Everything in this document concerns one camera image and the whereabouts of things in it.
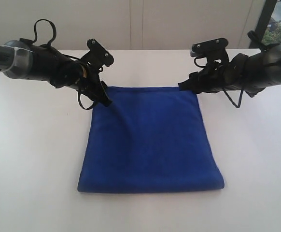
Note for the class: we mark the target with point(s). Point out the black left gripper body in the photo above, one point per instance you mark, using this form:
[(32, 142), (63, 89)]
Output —
[(75, 73)]

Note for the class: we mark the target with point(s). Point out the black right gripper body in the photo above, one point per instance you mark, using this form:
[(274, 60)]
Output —
[(220, 74)]

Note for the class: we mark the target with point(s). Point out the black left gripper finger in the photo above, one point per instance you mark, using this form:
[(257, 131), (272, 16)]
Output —
[(101, 94)]

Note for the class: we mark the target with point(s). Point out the blue microfiber towel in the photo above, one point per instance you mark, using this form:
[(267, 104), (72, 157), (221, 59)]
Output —
[(149, 140)]

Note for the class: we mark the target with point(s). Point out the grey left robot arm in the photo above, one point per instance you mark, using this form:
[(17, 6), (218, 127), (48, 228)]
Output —
[(20, 59)]

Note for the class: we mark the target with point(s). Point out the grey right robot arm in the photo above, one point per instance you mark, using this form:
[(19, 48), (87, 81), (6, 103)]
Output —
[(250, 74)]

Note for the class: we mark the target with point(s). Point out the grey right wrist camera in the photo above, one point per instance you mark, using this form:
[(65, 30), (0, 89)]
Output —
[(206, 47)]

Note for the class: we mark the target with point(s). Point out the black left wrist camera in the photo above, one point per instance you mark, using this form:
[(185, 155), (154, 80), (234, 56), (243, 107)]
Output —
[(98, 56)]

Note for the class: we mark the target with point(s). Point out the black window frame post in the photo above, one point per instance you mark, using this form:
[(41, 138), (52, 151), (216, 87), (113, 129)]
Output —
[(262, 23)]

